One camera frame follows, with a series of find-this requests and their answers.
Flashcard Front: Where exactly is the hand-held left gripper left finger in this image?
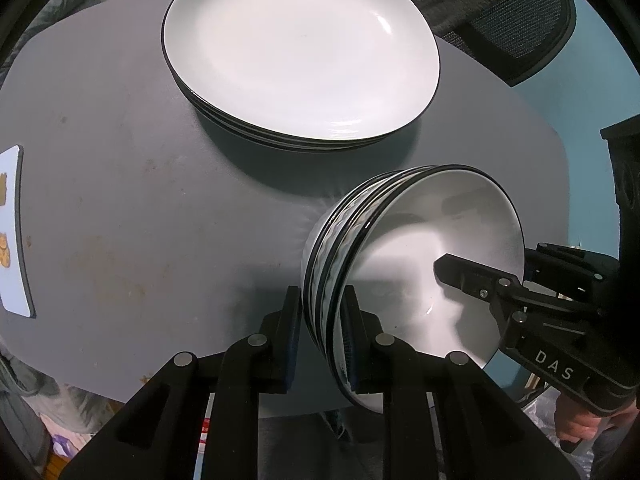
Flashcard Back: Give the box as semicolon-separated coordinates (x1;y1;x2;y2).
59;285;304;480

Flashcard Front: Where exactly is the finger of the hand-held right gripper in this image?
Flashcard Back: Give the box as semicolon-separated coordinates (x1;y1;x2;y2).
522;242;621;311
433;253;531;331

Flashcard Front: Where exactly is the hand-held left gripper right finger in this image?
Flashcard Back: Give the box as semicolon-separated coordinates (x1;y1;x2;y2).
340;285;581;480

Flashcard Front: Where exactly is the white ribbed bowl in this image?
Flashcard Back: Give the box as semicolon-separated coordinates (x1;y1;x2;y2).
299;172;401;361
312;167;451;386
330;164;526;414

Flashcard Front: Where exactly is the white plate with black rim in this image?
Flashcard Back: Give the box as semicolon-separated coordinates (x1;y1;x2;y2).
172;75;426;148
187;95;416;152
161;0;442;143

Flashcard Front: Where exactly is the person's right hand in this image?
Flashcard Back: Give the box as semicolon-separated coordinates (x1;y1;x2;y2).
555;394;637;451

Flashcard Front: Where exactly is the white plastic bag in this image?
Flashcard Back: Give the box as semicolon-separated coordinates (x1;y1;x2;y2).
522;385;596;466

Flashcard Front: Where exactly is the black office chair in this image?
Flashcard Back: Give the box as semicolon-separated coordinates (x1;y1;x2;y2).
135;0;577;87

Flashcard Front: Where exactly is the white smartphone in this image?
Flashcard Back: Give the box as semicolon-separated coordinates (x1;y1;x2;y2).
0;145;37;318

